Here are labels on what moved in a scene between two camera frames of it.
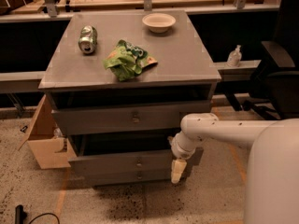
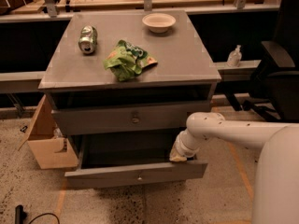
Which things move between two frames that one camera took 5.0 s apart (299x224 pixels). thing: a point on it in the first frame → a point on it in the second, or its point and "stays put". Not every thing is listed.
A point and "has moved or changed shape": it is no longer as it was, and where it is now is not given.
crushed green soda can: x=88 y=39 stays put
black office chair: x=275 y=84 stays put
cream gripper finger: x=178 y=165 → x=177 y=157
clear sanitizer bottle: x=234 y=57 stays put
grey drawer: x=149 y=161 has moved or changed shape
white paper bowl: x=159 y=22 stays put
